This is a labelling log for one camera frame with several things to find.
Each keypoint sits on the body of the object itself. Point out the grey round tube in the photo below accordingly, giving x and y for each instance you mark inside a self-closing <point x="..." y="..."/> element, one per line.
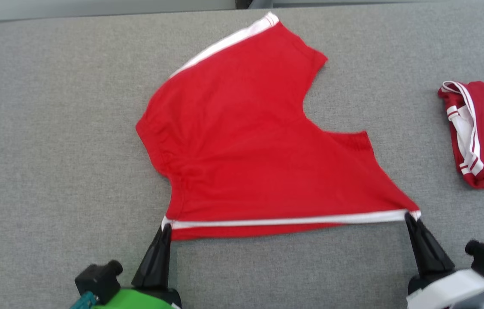
<point x="261" y="3"/>

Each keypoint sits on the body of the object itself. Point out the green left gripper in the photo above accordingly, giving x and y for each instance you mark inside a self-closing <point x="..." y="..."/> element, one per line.
<point x="134" y="300"/>

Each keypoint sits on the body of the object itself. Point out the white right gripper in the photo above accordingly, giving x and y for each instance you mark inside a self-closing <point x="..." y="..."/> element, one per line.
<point x="448" y="292"/>

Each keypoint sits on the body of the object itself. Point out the black bracket plate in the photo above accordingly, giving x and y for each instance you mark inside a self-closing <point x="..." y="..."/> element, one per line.
<point x="242" y="3"/>

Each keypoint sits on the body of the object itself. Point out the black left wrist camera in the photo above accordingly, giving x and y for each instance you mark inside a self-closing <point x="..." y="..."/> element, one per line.
<point x="98" y="279"/>

